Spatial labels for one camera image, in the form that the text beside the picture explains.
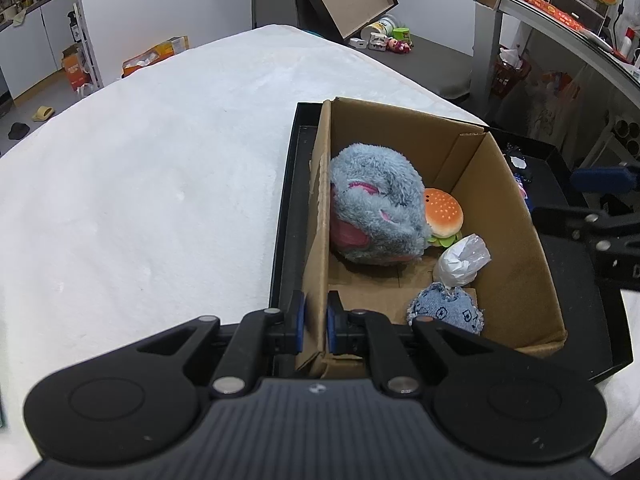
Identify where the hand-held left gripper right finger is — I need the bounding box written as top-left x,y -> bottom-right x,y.
326,292 -> 501,397

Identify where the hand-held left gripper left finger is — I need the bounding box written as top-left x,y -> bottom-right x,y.
136,291 -> 307,398

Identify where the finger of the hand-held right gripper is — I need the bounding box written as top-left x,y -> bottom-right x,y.
532,205 -> 640,261
572,164 -> 640,194

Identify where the black tray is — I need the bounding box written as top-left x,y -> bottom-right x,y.
269,101 -> 628,385

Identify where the brown cardboard box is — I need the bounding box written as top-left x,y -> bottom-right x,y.
295,96 -> 568,380

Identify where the white plastic bag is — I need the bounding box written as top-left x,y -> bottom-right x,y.
432,233 -> 492,288

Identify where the denim pouch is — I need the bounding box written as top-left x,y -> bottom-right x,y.
405,281 -> 487,336

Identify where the burger toy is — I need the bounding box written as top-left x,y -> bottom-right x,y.
422,187 -> 464,247

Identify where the grey plush toy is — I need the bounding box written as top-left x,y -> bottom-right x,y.
328,142 -> 433,266

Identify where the black beaded pouch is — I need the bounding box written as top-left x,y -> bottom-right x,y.
502,144 -> 533,183

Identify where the red plastic basket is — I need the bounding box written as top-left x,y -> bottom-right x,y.
492,47 -> 533,98

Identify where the grey desk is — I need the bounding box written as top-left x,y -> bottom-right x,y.
472,0 -> 640,111

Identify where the white can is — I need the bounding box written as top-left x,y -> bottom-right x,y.
361,15 -> 401,41

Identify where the yellow snack box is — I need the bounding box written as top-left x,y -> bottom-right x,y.
121,36 -> 190,79

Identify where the orange box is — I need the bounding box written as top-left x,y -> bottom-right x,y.
61,45 -> 94,92

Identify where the white cabinet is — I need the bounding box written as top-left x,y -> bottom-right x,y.
0,0 -> 103,107

